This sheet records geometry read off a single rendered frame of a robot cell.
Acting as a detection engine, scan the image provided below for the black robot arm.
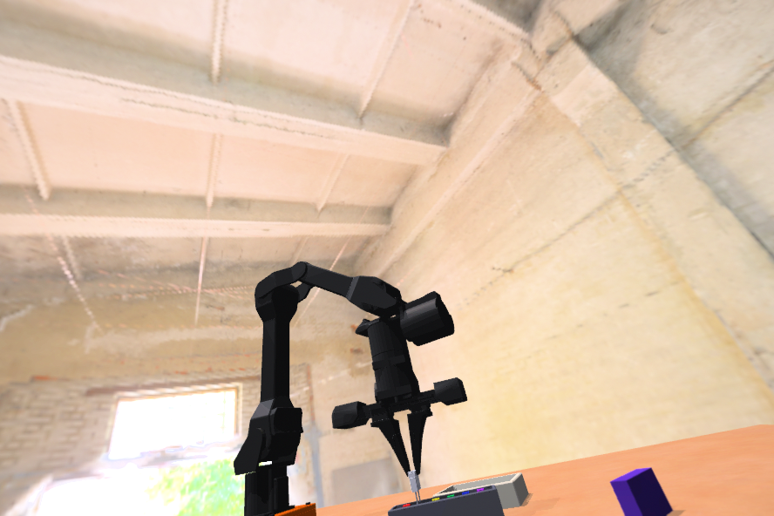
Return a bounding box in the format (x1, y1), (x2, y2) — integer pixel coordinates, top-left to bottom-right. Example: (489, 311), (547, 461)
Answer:
(233, 261), (455, 516)

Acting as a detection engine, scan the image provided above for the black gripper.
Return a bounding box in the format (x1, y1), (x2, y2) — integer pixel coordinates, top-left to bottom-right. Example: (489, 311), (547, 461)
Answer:
(331, 350), (468, 477)

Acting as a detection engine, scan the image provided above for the white shallow tray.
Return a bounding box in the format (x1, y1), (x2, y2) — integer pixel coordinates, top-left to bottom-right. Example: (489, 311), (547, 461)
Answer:
(432, 472), (529, 509)

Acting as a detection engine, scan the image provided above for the purple block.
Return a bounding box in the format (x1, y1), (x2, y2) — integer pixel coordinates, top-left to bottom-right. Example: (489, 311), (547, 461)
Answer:
(610, 467), (673, 516)

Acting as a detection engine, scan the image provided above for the white blade fuse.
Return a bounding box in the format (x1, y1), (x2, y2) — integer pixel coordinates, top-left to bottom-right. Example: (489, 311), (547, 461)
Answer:
(408, 470), (421, 504)

